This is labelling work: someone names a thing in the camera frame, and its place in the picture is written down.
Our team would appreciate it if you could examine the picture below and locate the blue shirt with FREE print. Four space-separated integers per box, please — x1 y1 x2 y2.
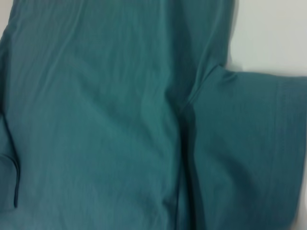
0 0 307 230

